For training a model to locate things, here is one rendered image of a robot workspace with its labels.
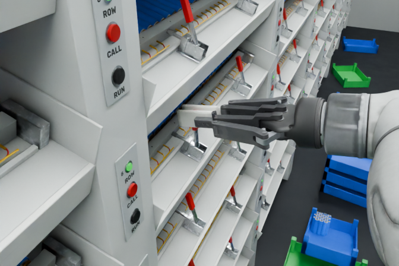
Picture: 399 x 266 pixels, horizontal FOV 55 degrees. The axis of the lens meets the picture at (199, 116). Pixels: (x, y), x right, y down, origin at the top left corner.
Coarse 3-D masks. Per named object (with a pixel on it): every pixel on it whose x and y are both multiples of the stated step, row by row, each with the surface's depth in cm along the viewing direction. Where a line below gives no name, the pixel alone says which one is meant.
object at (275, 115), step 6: (216, 114) 61; (258, 114) 58; (264, 114) 58; (270, 114) 57; (276, 114) 56; (282, 114) 56; (216, 120) 60; (222, 120) 60; (228, 120) 59; (234, 120) 59; (240, 120) 59; (246, 120) 58; (252, 120) 58; (258, 120) 57; (258, 126) 58
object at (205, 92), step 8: (232, 56) 97; (240, 56) 98; (232, 64) 94; (224, 72) 89; (216, 80) 86; (208, 88) 82; (224, 88) 87; (200, 96) 79; (208, 96) 84; (200, 104) 80; (176, 120) 71; (168, 128) 68; (176, 128) 70; (160, 136) 66; (168, 136) 67; (152, 144) 64; (160, 144) 65; (152, 152) 63; (160, 152) 65
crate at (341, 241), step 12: (312, 216) 176; (336, 228) 174; (348, 228) 172; (312, 240) 162; (324, 240) 163; (336, 240) 164; (348, 240) 166; (300, 252) 151; (312, 252) 149; (324, 252) 148; (336, 252) 146; (348, 252) 156; (336, 264) 147; (348, 264) 145
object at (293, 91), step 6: (294, 78) 175; (300, 78) 174; (294, 84) 176; (300, 84) 175; (288, 90) 170; (294, 90) 173; (300, 90) 175; (288, 96) 162; (294, 96) 169; (288, 102) 163; (294, 102) 165; (270, 144) 137; (270, 150) 135
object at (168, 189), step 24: (240, 48) 101; (264, 72) 100; (216, 96) 85; (240, 96) 88; (168, 144) 69; (216, 144) 73; (168, 168) 64; (192, 168) 66; (168, 192) 60; (168, 216) 59
